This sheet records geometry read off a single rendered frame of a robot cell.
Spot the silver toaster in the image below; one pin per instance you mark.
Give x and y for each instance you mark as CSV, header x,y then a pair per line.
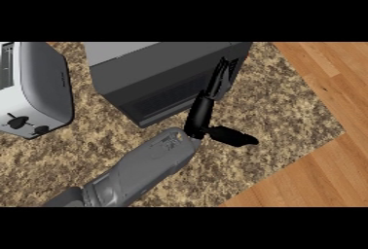
x,y
36,90

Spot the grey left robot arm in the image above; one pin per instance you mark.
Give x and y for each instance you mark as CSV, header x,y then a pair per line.
x,y
144,165

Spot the dark grey microwave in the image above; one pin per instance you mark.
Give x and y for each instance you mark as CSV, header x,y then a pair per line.
x,y
158,81

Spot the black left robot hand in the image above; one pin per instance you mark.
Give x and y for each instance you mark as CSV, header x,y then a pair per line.
x,y
200,113

